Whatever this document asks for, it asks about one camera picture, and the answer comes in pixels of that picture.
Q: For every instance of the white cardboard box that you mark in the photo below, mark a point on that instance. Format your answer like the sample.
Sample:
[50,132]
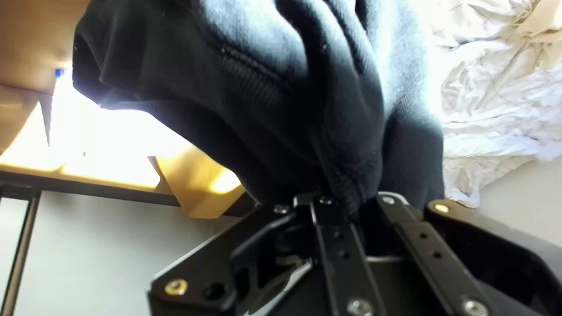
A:
[71,140]

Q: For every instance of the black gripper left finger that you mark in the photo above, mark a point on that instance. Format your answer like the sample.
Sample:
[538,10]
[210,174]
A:
[348,281]

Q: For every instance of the black hoodie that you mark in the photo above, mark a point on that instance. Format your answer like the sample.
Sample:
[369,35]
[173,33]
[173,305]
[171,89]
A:
[290,95]

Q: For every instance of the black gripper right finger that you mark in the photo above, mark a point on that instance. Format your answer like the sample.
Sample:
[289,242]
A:
[449,277]

